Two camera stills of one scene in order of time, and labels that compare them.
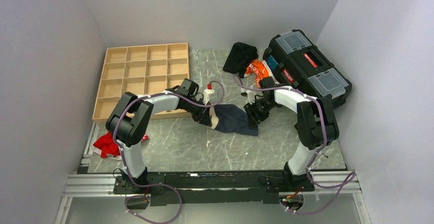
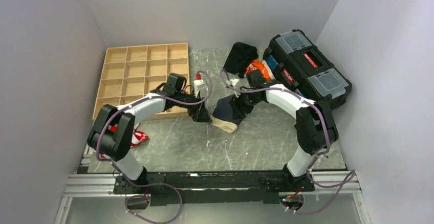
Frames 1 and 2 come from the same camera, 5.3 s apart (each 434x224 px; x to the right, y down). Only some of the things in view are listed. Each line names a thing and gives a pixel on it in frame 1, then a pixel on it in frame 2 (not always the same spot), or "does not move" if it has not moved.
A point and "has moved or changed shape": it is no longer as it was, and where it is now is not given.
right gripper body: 259,110 → 246,101
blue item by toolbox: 272,62 does not move
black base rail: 203,187 does not move
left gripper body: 198,112 does not move
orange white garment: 261,69 does not move
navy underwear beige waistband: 231,118 has moved or changed shape
